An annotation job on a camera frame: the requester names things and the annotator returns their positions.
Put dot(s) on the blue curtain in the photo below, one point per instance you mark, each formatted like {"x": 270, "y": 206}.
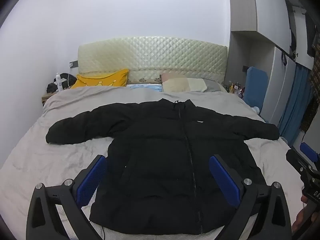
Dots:
{"x": 295, "y": 100}

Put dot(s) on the cream quilted headboard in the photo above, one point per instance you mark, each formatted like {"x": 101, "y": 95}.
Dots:
{"x": 150, "y": 55}

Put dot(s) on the dark cloth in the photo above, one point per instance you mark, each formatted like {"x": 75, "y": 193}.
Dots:
{"x": 52, "y": 88}

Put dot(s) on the yellow pillow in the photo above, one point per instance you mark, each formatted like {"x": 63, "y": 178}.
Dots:
{"x": 100, "y": 80}

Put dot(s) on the patchwork pillow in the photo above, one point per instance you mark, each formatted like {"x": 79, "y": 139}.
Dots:
{"x": 180, "y": 83}

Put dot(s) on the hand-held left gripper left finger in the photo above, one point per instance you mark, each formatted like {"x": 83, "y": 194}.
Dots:
{"x": 91, "y": 180}

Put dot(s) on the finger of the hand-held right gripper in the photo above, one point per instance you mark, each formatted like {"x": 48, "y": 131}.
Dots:
{"x": 308, "y": 152}
{"x": 296, "y": 161}

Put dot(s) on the cluster of small bottles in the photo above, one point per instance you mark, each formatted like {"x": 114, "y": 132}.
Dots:
{"x": 236, "y": 88}

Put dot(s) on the person's right hand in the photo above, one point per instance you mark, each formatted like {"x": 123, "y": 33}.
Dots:
{"x": 300, "y": 221}

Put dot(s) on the brown patterned cloth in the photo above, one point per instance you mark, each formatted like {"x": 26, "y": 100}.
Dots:
{"x": 311, "y": 97}

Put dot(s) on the white wardrobe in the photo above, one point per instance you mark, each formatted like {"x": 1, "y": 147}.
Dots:
{"x": 265, "y": 10}

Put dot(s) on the white bottle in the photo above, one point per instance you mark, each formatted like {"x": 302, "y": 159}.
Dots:
{"x": 58, "y": 82}

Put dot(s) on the bed with grey cover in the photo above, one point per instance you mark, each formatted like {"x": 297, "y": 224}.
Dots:
{"x": 37, "y": 155}

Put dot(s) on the blue padded board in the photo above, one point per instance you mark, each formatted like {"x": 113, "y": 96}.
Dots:
{"x": 255, "y": 87}

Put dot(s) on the black bag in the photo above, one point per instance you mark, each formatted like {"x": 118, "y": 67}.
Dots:
{"x": 68, "y": 78}

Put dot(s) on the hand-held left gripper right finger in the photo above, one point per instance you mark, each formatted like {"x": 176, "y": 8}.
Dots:
{"x": 225, "y": 180}

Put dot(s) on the wooden nightstand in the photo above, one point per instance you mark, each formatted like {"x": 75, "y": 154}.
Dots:
{"x": 48, "y": 97}

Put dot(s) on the wall socket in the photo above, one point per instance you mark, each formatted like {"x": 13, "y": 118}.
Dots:
{"x": 74, "y": 64}

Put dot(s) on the black puffer jacket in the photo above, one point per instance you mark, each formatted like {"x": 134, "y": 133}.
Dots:
{"x": 155, "y": 155}

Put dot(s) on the light blue pillow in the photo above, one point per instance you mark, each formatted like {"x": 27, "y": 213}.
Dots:
{"x": 145, "y": 87}

